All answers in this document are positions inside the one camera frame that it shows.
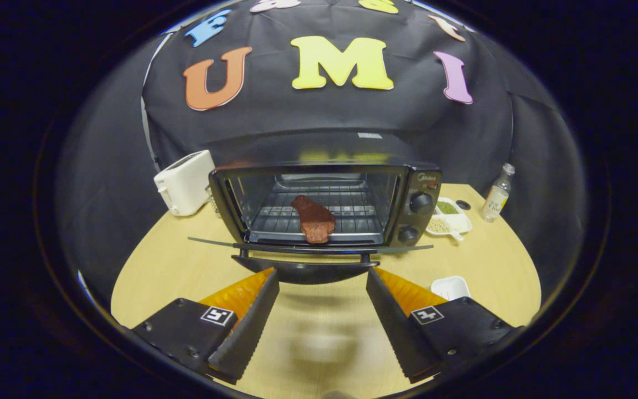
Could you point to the clear glass bottle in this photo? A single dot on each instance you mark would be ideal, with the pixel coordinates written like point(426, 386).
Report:
point(496, 199)

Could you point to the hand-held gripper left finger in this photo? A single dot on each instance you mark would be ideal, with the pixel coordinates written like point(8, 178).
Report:
point(252, 327)

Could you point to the white divided seasoning dish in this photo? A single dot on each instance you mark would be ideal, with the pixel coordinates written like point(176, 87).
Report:
point(457, 223)

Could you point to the white bread toaster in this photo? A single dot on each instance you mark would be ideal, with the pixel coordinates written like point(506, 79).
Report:
point(186, 183)

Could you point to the red-brown steak piece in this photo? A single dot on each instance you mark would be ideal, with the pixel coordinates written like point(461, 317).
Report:
point(313, 219)

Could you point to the small black bottle cap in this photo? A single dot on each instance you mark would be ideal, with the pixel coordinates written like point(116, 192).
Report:
point(463, 205)

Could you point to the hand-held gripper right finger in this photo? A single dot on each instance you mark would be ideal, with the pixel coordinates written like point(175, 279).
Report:
point(394, 327)

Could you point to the white ribbed plastic tray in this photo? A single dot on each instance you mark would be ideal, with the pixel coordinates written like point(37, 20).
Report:
point(451, 287)

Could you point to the black toaster oven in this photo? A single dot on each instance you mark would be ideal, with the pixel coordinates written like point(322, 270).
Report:
point(414, 219)

